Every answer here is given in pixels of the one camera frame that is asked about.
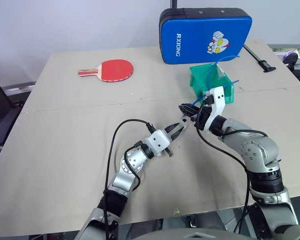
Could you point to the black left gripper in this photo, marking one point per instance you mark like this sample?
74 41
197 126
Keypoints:
169 132

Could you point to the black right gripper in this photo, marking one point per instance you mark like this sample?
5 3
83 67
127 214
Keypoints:
202 117

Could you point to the small white coupler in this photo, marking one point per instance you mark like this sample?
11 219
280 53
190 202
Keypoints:
184 122

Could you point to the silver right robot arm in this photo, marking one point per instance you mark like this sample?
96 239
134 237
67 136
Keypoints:
255 150

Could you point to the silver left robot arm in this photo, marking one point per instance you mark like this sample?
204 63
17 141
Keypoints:
130 160

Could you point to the green plastic bin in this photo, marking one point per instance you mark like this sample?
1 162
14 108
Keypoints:
200 80

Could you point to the blue RXIONG kick pad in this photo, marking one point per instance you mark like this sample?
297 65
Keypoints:
190 40

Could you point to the red table tennis paddle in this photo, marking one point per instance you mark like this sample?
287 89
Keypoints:
117 70

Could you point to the grey robot torso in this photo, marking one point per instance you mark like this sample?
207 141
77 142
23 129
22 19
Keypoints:
197 228

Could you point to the black upright pole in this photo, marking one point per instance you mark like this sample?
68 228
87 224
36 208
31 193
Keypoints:
174 3

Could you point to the purple and black object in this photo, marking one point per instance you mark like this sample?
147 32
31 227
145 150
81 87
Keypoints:
292 58

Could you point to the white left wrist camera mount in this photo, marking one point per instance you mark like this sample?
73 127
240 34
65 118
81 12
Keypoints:
158 142

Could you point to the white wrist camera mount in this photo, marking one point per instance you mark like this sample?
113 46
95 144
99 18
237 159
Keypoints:
158 142
218 100

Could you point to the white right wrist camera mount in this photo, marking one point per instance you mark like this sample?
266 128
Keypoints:
218 100

